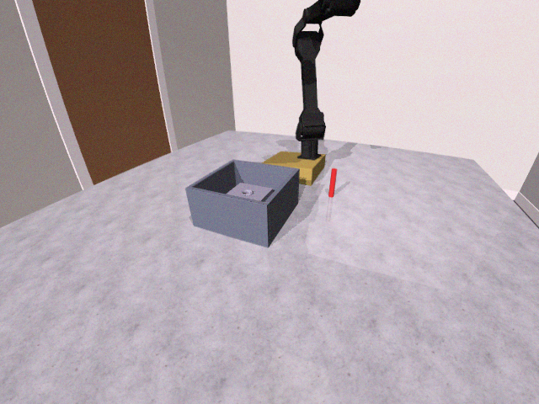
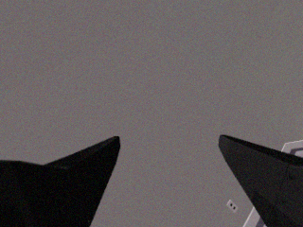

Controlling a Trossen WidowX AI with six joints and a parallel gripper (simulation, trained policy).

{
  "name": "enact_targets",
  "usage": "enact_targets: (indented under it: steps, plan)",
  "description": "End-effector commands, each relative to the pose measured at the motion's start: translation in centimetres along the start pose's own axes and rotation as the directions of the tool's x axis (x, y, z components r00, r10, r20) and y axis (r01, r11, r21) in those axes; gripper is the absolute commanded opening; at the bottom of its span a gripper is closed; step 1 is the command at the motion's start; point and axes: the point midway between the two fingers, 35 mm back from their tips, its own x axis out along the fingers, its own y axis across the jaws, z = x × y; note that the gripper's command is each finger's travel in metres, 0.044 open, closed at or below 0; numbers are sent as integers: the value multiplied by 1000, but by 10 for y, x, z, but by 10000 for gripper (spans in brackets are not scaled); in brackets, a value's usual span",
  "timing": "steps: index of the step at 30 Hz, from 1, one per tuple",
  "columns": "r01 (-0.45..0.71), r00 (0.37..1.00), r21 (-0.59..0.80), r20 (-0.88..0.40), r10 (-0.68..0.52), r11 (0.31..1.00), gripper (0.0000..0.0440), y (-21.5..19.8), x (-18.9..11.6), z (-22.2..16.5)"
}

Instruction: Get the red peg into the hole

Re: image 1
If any red peg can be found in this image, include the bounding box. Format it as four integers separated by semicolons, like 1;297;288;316
328;168;338;197

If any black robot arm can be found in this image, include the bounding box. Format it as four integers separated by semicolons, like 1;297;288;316
292;0;360;161

